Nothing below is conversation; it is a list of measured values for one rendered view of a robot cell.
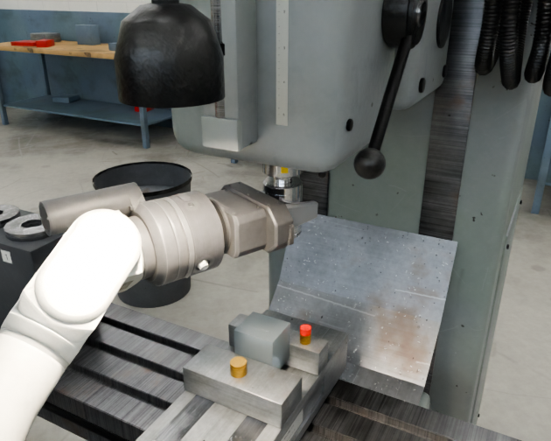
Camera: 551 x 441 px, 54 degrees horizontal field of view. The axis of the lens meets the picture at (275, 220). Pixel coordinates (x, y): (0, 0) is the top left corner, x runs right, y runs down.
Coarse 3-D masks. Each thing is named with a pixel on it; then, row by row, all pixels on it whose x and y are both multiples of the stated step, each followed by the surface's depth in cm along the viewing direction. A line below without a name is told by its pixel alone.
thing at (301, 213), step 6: (288, 204) 62; (294, 204) 62; (300, 204) 63; (306, 204) 63; (312, 204) 64; (294, 210) 62; (300, 210) 63; (306, 210) 63; (312, 210) 64; (294, 216) 62; (300, 216) 63; (306, 216) 63; (312, 216) 64; (294, 222) 63; (300, 222) 63
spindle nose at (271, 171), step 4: (264, 164) 62; (268, 164) 61; (264, 168) 62; (268, 168) 61; (272, 168) 61; (276, 168) 61; (280, 168) 61; (288, 168) 61; (264, 172) 62; (268, 172) 62; (272, 172) 61; (276, 172) 61; (280, 172) 61; (288, 172) 61; (292, 172) 61; (296, 172) 61; (300, 172) 62; (272, 176) 61; (276, 176) 61; (280, 176) 61; (284, 176) 61; (288, 176) 61; (292, 176) 61
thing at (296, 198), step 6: (264, 192) 63; (300, 192) 63; (276, 198) 62; (282, 198) 62; (288, 198) 62; (294, 198) 63; (300, 198) 63; (294, 228) 64; (300, 228) 65; (294, 234) 64
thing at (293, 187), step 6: (264, 180) 64; (270, 180) 64; (294, 180) 64; (300, 180) 64; (264, 186) 63; (270, 186) 62; (276, 186) 62; (282, 186) 62; (288, 186) 62; (294, 186) 62; (300, 186) 63; (270, 192) 62; (276, 192) 62; (282, 192) 62; (288, 192) 62; (294, 192) 62
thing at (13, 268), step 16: (0, 208) 98; (16, 208) 98; (0, 224) 93; (16, 224) 92; (32, 224) 94; (0, 240) 89; (16, 240) 89; (32, 240) 89; (48, 240) 89; (0, 256) 89; (16, 256) 87; (32, 256) 86; (0, 272) 91; (16, 272) 89; (32, 272) 87; (0, 288) 93; (16, 288) 91; (0, 304) 95; (0, 320) 97
